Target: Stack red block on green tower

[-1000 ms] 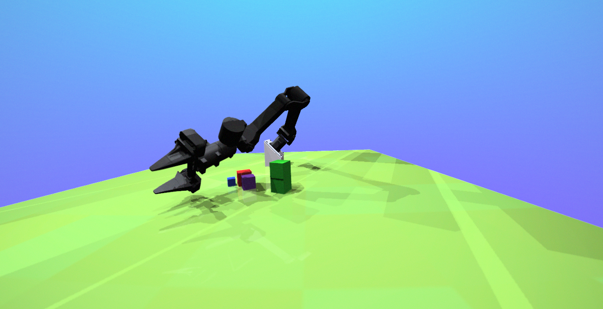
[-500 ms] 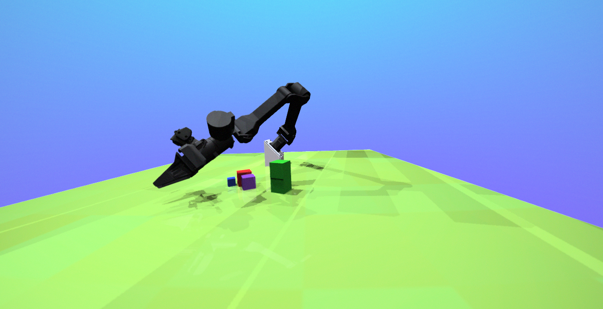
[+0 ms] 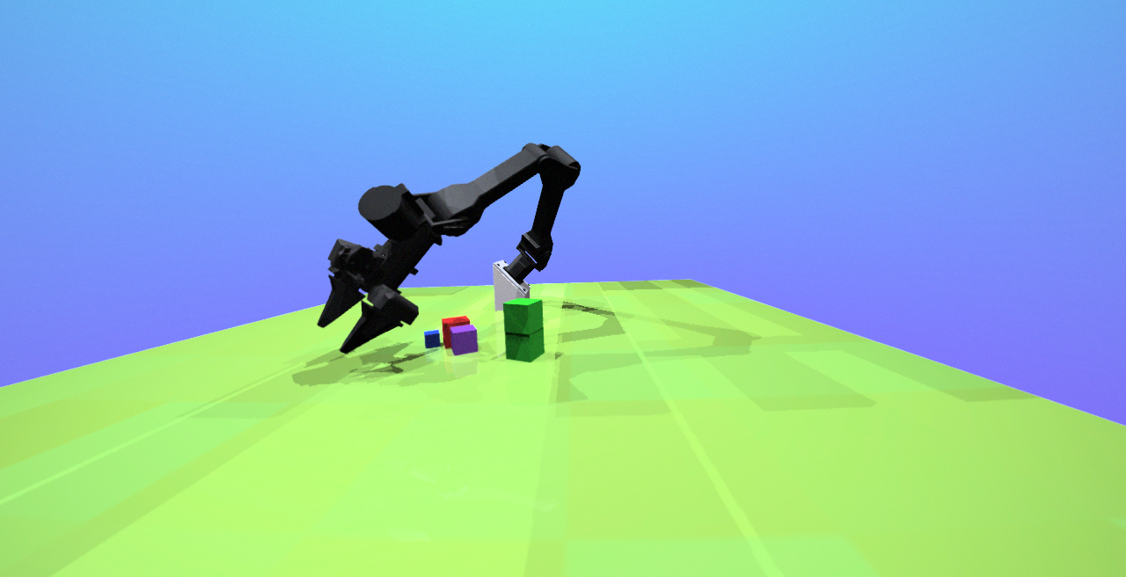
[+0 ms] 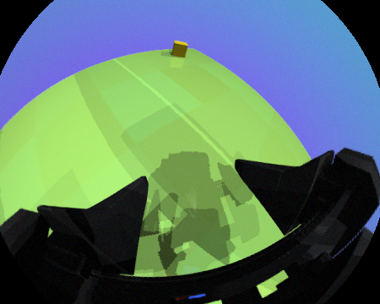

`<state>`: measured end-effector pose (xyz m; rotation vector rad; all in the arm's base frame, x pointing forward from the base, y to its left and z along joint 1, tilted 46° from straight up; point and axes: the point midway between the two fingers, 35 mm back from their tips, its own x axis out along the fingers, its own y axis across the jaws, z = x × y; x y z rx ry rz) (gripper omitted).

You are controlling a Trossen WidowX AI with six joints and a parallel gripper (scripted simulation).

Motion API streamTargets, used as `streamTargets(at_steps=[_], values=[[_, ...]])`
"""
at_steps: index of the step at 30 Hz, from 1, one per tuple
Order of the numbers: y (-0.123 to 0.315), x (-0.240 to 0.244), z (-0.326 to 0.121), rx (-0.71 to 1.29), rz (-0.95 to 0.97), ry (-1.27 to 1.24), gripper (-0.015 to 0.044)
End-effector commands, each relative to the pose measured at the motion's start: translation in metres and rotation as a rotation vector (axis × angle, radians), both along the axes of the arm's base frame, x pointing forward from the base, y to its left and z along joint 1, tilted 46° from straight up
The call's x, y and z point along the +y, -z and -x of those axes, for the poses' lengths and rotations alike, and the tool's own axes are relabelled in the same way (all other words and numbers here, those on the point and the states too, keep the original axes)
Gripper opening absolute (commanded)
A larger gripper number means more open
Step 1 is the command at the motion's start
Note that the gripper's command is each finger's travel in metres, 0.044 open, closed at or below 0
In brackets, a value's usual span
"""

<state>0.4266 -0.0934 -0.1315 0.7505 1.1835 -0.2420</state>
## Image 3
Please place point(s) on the red block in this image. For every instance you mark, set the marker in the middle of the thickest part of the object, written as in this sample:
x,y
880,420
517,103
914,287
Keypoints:
x,y
448,323

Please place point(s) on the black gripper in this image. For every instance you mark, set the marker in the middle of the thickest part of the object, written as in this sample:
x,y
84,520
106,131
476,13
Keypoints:
x,y
389,306

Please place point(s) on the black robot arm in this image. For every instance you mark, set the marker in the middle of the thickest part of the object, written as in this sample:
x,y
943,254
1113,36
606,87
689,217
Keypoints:
x,y
414,222

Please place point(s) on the purple block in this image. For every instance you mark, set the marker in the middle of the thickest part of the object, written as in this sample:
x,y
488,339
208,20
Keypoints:
x,y
464,339

